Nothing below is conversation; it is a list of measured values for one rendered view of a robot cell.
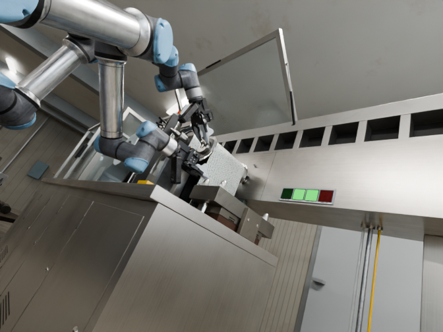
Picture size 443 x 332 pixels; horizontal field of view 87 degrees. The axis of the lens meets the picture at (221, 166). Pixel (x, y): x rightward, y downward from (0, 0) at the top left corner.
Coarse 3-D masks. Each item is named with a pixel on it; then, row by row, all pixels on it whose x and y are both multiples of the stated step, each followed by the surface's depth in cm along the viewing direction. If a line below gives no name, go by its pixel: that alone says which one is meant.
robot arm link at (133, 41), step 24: (0, 0) 30; (24, 0) 33; (48, 0) 38; (72, 0) 41; (96, 0) 47; (24, 24) 37; (48, 24) 41; (72, 24) 44; (96, 24) 47; (120, 24) 53; (144, 24) 60; (168, 24) 66; (120, 48) 63; (144, 48) 62; (168, 48) 70
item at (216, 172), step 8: (208, 160) 108; (216, 160) 111; (208, 168) 108; (216, 168) 111; (224, 168) 115; (208, 176) 108; (216, 176) 111; (224, 176) 114; (232, 176) 118; (216, 184) 111; (232, 184) 118; (232, 192) 118
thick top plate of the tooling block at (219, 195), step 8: (192, 192) 95; (200, 192) 91; (208, 192) 88; (216, 192) 85; (224, 192) 87; (200, 200) 91; (208, 200) 86; (216, 200) 84; (224, 200) 87; (232, 200) 90; (224, 208) 88; (232, 208) 90; (240, 208) 93; (240, 216) 93; (264, 224) 103; (264, 232) 103; (272, 232) 107
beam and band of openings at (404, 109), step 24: (432, 96) 90; (312, 120) 125; (336, 120) 115; (360, 120) 106; (384, 120) 100; (408, 120) 92; (432, 120) 92; (240, 144) 159; (264, 144) 152; (288, 144) 138; (312, 144) 126; (336, 144) 107; (360, 144) 99
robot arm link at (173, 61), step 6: (78, 36) 93; (174, 48) 88; (174, 54) 87; (168, 60) 87; (174, 60) 88; (162, 66) 90; (168, 66) 90; (174, 66) 91; (162, 72) 94; (168, 72) 93; (174, 72) 95
